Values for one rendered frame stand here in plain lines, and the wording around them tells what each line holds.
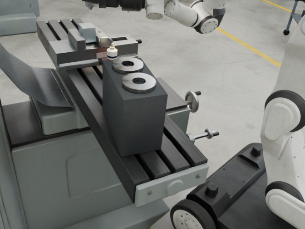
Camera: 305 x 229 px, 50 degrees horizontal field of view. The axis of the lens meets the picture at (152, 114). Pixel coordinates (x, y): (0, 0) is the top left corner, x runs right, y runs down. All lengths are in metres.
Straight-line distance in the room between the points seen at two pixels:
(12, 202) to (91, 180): 0.35
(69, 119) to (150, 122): 0.50
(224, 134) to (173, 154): 1.77
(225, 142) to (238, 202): 1.25
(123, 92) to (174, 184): 0.28
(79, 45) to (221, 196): 0.80
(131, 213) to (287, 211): 0.80
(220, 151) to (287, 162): 1.31
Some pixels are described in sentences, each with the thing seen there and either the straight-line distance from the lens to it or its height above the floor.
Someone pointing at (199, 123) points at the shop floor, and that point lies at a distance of 2.74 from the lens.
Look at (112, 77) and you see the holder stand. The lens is 0.90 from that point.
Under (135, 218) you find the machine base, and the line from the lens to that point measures 1.74.
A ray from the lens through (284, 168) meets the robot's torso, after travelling 1.26.
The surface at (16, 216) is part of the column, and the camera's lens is 1.48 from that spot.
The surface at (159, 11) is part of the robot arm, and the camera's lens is 1.22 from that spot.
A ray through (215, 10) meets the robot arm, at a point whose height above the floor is 1.19.
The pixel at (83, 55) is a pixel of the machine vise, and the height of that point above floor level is 1.00.
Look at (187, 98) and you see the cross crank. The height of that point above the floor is 0.66.
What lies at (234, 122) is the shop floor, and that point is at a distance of 2.85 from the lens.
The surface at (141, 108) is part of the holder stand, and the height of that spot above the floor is 1.11.
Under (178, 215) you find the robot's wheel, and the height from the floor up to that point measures 0.50.
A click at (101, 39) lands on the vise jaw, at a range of 1.34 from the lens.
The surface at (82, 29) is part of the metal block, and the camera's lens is 1.34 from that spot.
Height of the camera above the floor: 1.58
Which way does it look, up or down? 35 degrees down
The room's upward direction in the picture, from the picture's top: 6 degrees clockwise
